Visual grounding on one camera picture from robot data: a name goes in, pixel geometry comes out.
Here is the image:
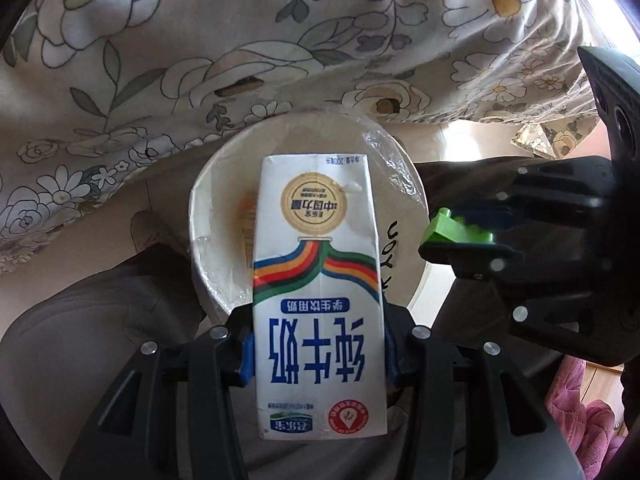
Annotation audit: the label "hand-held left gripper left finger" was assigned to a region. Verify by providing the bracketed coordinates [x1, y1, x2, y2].
[60, 305, 257, 480]

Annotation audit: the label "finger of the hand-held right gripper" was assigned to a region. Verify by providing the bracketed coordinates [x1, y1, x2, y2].
[417, 229, 602, 307]
[450, 156, 615, 228]

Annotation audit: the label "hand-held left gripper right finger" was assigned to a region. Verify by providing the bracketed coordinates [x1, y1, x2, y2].
[382, 305, 586, 480]

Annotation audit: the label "green toy block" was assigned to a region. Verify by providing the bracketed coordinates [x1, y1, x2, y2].
[421, 208, 498, 247]

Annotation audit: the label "white milk carton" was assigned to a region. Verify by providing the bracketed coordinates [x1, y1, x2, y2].
[251, 152, 390, 442]

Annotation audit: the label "person's grey trousers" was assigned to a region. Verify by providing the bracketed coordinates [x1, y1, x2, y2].
[0, 160, 551, 480]

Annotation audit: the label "pink fuzzy cloth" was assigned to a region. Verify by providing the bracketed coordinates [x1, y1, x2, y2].
[545, 355, 632, 480]

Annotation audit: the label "floral bedsheet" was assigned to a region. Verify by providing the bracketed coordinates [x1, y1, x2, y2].
[0, 0, 606, 276]

